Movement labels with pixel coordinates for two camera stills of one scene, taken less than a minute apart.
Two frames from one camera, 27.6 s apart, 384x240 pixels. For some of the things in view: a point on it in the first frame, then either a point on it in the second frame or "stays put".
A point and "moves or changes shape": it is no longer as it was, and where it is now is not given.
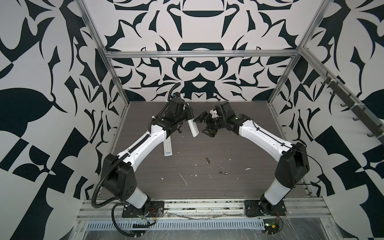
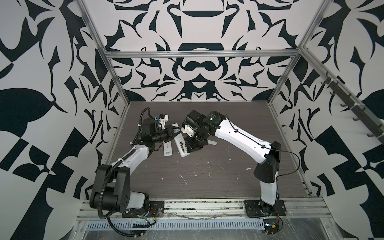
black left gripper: [189, 115] -> [170, 129]
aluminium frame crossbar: [202, 52] stays put
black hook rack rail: [361, 115] stays put
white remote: [192, 125] moves or changes shape
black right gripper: [203, 115] -> [190, 146]
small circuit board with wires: [271, 226] stays put
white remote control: [167, 147] stays put
